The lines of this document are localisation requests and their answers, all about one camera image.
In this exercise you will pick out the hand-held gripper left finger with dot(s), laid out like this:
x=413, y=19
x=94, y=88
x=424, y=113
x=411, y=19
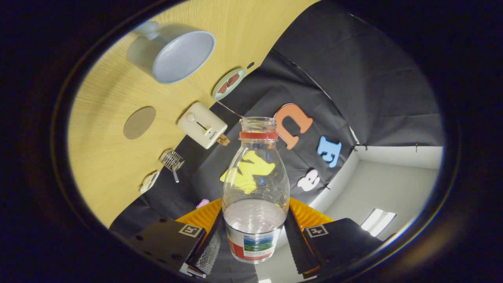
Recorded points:
x=208, y=251

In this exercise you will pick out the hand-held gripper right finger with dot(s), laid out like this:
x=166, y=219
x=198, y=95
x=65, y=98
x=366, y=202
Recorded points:
x=300, y=247

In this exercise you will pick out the clear plastic juice bottle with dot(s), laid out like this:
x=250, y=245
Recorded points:
x=255, y=220

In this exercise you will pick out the round brown coaster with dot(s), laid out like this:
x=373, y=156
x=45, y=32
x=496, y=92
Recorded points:
x=139, y=122

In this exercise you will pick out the pale grey cup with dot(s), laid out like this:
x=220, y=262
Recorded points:
x=180, y=55

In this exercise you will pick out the long ceiling light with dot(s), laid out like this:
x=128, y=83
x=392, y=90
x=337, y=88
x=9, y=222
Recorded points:
x=377, y=222

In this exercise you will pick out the small white dish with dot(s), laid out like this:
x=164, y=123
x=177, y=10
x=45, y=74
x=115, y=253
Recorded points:
x=149, y=181

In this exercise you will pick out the toasted bread slice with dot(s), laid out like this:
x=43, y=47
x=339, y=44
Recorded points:
x=223, y=139

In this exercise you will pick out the white toaster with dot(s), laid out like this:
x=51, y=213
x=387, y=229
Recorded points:
x=196, y=124

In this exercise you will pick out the pale green plate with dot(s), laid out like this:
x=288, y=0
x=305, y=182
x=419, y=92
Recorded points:
x=216, y=94

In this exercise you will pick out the reddish brown food piece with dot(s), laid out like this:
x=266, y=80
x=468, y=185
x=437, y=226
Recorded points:
x=222, y=87
x=232, y=79

